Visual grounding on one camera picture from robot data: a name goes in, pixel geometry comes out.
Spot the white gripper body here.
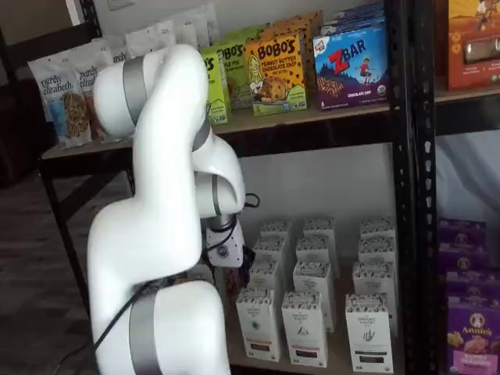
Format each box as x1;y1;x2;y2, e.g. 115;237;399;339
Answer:
205;224;245;270

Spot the white granola bag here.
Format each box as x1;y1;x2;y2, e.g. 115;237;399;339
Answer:
195;2;218;44
155;19;191;48
173;9;208;54

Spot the green Bobo's apple pie box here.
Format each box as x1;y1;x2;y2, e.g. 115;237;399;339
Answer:
201;51;232;127
212;38;253;110
224;23;270;44

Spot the purple blue ZBar box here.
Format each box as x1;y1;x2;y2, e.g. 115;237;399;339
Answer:
320;14;388;36
312;23;391;111
331;2;386;20

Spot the white tea box yellow strip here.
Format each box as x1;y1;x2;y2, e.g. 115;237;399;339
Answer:
248;259;282;292
252;237;288;265
260;221;293;243
236;287;281;363

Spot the yellow Bobo's peanut butter box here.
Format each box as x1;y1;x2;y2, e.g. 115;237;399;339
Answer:
273;10;324;98
244;34;309;117
269;18;316;103

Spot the white tea box dark strip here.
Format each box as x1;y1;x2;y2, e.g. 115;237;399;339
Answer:
358;236;396;266
345;293;394;373
352;260;395;298
359;218;395;241

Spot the black metal shelf frame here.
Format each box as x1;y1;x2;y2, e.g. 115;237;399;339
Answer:
0;0;415;375
413;0;500;375

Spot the white plastic sheet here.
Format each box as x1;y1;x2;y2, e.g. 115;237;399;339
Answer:
435;130;500;223

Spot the orange snack box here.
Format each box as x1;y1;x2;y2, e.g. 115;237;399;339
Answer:
447;0;500;91

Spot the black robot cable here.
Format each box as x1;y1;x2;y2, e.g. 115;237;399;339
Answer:
92;191;261;351

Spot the white tea box pink strip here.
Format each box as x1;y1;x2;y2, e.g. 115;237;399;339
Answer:
303;217;337;241
280;291;329;367
292;260;337;333
295;236;339;266

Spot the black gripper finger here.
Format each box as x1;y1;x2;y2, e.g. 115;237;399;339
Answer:
241;245;257;282

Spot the granola bag blue label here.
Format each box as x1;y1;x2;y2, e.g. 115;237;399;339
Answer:
27;53;94;150

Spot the purple Annie's snack box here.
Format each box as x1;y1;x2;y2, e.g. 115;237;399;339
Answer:
439;245;494;277
446;295;500;375
437;218;488;251
445;270;500;304

